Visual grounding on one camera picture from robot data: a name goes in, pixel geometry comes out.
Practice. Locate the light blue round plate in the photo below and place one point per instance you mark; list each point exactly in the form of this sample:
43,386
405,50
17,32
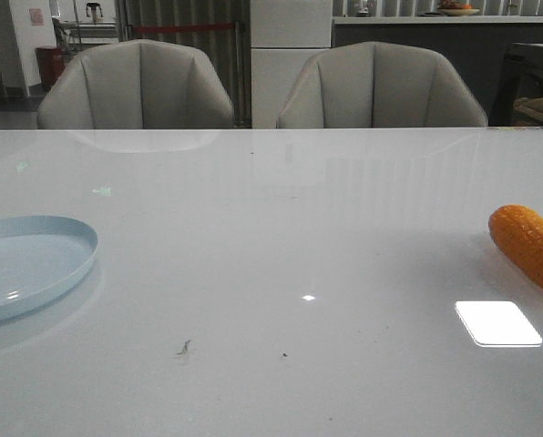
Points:
41,259

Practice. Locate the orange corn cob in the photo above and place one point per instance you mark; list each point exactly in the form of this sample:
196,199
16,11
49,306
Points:
517,230

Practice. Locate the right beige upholstered chair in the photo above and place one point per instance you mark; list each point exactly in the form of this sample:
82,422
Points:
380,85

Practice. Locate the beige upholstered chair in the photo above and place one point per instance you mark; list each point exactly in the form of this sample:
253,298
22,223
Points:
138,84
380,85

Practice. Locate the white refrigerator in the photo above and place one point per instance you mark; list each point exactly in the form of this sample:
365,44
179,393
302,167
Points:
284,35

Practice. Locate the left beige upholstered chair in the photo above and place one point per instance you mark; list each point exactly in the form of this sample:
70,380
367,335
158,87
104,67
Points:
138,84

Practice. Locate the red barrier belt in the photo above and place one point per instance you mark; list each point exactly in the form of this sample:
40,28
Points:
182,28

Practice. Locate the background white table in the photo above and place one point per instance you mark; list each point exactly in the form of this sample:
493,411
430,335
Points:
72,37

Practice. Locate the grey kitchen counter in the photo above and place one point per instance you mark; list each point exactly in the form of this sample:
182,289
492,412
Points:
475,45

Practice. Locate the red trash bin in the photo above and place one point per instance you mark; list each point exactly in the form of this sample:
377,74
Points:
50,64

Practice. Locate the fruit bowl on counter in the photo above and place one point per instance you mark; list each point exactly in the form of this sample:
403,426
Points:
456,8

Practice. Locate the tan cushion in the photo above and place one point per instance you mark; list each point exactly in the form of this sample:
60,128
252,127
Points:
529,109

